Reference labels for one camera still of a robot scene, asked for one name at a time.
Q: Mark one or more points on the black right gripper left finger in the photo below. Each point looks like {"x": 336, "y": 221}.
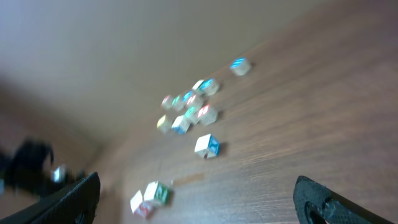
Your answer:
{"x": 75, "y": 202}

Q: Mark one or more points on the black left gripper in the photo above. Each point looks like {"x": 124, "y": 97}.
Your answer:
{"x": 25, "y": 170}

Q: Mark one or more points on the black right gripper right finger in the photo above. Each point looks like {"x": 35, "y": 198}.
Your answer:
{"x": 315, "y": 204}

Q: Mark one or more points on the white block red side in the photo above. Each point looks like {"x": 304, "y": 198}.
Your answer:
{"x": 141, "y": 207}

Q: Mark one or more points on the white block green J side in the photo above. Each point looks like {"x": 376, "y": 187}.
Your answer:
{"x": 157, "y": 194}

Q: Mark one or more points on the white block blue X side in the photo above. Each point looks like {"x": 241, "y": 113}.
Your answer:
{"x": 207, "y": 146}

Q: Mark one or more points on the yellow top block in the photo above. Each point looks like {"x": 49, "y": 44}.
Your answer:
{"x": 164, "y": 124}

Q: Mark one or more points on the red Y letter block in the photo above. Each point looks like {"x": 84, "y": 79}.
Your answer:
{"x": 167, "y": 102}

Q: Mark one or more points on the lower red I block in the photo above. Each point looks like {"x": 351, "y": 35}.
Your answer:
{"x": 207, "y": 115}

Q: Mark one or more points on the red i block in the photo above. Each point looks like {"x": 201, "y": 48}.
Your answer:
{"x": 195, "y": 101}
{"x": 207, "y": 115}

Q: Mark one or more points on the green Z letter block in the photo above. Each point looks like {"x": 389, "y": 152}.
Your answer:
{"x": 177, "y": 103}

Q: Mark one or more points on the green N letter block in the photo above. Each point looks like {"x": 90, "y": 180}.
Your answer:
{"x": 191, "y": 115}

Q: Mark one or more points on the upper red I block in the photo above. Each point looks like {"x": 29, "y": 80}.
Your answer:
{"x": 195, "y": 101}

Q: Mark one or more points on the blue L letter block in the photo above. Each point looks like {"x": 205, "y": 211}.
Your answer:
{"x": 187, "y": 95}

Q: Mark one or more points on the blue lone letter block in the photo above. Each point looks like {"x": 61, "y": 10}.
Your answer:
{"x": 240, "y": 66}

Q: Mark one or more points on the blue D letter block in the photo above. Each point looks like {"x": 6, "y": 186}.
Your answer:
{"x": 209, "y": 87}

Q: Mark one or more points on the plain top green-side block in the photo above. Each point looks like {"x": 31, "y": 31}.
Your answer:
{"x": 196, "y": 87}

